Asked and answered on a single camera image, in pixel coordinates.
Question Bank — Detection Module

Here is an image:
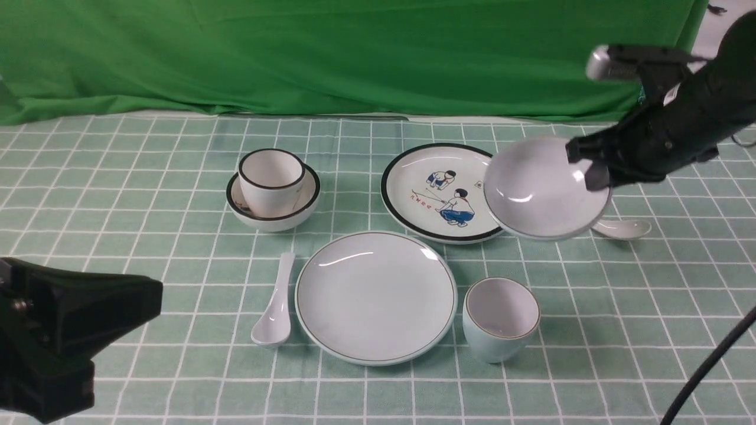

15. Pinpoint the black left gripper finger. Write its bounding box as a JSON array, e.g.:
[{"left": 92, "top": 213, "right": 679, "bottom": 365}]
[{"left": 1, "top": 257, "right": 163, "bottom": 423}]

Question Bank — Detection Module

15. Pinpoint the pale green cup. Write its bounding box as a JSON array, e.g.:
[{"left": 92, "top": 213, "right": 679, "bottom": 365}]
[{"left": 462, "top": 277, "right": 541, "bottom": 364}]

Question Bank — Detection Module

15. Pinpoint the pale green bowl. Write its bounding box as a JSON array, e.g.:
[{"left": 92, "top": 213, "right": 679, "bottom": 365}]
[{"left": 483, "top": 136, "right": 612, "bottom": 240}]

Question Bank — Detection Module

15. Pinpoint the green checkered tablecloth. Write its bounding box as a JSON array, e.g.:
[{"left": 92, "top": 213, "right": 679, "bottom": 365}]
[{"left": 1, "top": 115, "right": 754, "bottom": 424}]

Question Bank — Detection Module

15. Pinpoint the white cup black rim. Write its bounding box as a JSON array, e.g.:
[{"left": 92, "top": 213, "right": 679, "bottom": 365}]
[{"left": 238, "top": 148, "right": 305, "bottom": 218}]

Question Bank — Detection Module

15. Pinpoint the black cable right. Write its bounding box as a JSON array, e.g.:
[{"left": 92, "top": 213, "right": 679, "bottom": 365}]
[{"left": 660, "top": 306, "right": 756, "bottom": 425}]

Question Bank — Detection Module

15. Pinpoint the cartoon plate black rim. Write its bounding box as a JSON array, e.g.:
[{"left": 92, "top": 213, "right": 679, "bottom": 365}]
[{"left": 380, "top": 143, "right": 503, "bottom": 245}]

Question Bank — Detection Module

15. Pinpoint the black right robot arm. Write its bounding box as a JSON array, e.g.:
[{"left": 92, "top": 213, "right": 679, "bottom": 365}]
[{"left": 565, "top": 11, "right": 755, "bottom": 192}]

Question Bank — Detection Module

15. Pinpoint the white spoon patterned handle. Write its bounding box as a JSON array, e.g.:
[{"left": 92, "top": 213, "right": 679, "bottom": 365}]
[{"left": 592, "top": 220, "right": 653, "bottom": 240}]

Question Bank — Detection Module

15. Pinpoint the white bowl black rim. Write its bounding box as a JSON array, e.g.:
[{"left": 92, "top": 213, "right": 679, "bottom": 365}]
[{"left": 225, "top": 164, "right": 321, "bottom": 233}]

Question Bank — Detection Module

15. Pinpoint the pale green plain plate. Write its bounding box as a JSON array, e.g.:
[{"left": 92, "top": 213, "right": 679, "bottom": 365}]
[{"left": 292, "top": 231, "right": 458, "bottom": 367}]

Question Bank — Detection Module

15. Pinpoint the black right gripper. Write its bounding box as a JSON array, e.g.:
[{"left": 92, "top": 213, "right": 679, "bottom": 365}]
[{"left": 565, "top": 100, "right": 721, "bottom": 191}]

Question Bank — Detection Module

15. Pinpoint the plain white ceramic spoon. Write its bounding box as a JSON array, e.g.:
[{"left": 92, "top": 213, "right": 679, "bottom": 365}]
[{"left": 250, "top": 252, "right": 295, "bottom": 347}]

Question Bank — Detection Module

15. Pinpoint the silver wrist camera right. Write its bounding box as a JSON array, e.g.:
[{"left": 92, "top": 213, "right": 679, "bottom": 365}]
[{"left": 585, "top": 44, "right": 709, "bottom": 83}]

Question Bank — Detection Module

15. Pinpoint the green backdrop cloth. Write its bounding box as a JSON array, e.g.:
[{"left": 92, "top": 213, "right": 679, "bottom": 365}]
[{"left": 1, "top": 1, "right": 707, "bottom": 125}]

